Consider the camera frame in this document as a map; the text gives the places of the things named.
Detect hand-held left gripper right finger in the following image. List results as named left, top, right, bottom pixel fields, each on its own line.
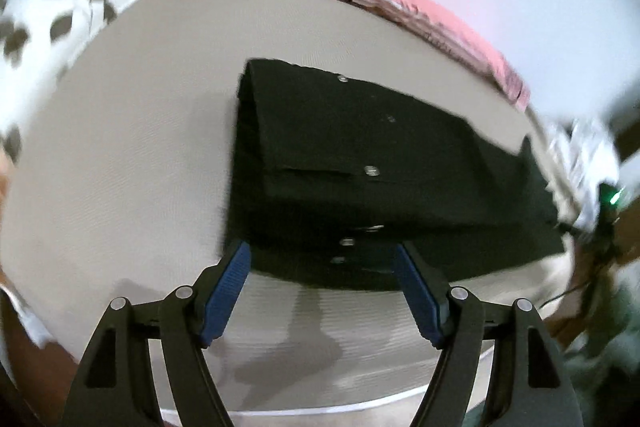
left=392, top=241, right=586, bottom=427

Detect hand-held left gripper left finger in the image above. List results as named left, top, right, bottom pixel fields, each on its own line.
left=60, top=239, right=252, bottom=427

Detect black pants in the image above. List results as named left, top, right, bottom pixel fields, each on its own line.
left=220, top=58, right=568, bottom=293

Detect person's right forearm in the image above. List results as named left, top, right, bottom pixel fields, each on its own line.
left=562, top=257, right=640, bottom=408

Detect beige bed mattress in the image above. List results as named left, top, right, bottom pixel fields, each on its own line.
left=0, top=0, right=576, bottom=423

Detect pink tree-print bed sheet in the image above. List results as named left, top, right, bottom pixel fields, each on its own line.
left=165, top=0, right=532, bottom=112

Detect white orange spotted cloth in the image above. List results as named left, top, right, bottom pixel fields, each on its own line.
left=0, top=0, right=173, bottom=350

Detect black cable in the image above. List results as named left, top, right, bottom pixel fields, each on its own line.
left=542, top=227, right=623, bottom=309

